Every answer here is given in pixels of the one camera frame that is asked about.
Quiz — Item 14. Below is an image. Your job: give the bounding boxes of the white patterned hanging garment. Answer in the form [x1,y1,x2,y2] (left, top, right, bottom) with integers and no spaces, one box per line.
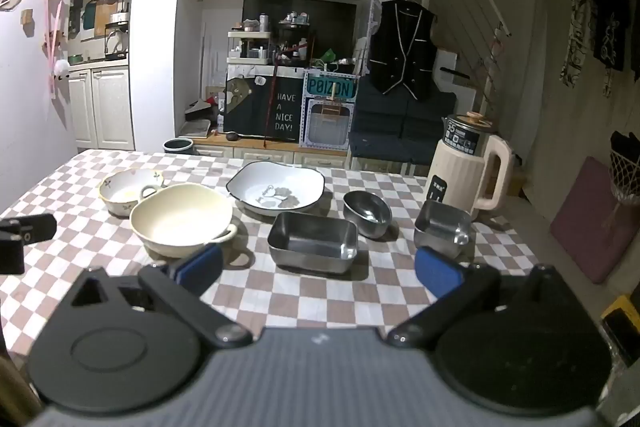
[560,0,597,86]

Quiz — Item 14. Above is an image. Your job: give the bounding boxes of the floral ceramic bowl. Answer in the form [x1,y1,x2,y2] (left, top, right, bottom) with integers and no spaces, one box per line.
[99,168,166,218]

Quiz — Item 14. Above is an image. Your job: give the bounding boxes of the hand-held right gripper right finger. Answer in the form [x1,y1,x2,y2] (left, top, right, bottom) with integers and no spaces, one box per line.
[387,246,576,349]

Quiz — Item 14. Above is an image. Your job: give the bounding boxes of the rectangular steel container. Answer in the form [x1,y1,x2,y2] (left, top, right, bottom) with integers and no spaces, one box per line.
[267,212,359,276]

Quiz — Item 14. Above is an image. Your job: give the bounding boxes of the yellow stool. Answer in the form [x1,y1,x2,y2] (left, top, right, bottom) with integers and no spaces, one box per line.
[599,292,640,335]

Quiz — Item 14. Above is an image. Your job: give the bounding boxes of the wooden platform with drawers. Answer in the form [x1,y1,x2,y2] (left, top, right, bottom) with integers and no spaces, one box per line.
[192,134,351,169]

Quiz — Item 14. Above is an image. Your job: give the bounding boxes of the white plate with dark rim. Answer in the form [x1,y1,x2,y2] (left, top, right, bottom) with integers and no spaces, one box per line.
[226,161,325,216]

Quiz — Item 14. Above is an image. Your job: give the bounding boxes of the net hanging basket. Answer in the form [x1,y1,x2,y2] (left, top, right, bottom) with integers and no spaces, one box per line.
[608,131,640,203]

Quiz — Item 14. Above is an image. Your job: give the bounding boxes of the cream electric kettle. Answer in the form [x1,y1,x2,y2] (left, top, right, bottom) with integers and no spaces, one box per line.
[426,111,515,221]

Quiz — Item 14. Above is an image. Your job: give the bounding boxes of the white storage shelf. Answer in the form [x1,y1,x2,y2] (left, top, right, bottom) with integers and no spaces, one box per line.
[226,30,274,66]

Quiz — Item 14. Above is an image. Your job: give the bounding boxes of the patterned box with teal label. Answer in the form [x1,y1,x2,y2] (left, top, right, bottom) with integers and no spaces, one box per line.
[299,70,359,151]

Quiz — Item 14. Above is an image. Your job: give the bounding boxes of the black hanging garment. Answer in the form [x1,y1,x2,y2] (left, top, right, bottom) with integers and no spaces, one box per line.
[592,0,630,71]

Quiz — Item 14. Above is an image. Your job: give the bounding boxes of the white kitchen cabinets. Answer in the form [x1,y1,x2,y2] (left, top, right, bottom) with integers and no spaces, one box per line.
[67,66,135,151]

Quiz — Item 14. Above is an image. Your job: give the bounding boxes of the round steel bowl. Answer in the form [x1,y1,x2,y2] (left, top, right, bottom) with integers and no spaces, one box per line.
[343,190,392,239]

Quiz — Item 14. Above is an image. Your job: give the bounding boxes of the purple cushion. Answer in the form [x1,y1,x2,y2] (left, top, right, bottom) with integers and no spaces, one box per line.
[550,156,640,284]

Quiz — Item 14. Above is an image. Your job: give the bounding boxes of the cream bowl with handles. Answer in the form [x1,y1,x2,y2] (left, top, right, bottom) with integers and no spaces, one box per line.
[130,184,239,259]

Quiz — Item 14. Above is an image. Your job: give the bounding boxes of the black chalkboard sign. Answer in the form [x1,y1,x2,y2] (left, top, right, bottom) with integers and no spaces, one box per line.
[223,74,304,140]

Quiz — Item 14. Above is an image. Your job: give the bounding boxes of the black vest with white trim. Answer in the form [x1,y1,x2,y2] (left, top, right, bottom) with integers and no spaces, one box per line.
[367,0,437,101]

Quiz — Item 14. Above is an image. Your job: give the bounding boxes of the dark blue sofa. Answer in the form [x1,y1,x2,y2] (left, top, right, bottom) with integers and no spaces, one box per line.
[348,74,458,175]

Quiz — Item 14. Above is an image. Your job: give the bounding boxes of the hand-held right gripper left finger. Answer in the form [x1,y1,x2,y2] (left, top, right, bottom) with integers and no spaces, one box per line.
[65,243,253,349]

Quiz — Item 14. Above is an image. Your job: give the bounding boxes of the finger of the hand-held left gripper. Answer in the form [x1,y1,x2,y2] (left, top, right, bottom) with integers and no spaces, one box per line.
[0,213,57,275]

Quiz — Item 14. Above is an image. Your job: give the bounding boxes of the small square steel container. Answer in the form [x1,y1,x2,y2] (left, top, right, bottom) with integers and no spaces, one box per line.
[414,200,473,259]

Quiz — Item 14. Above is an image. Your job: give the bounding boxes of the checkered tablecloth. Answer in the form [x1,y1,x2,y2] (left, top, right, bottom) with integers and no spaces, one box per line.
[0,148,553,358]

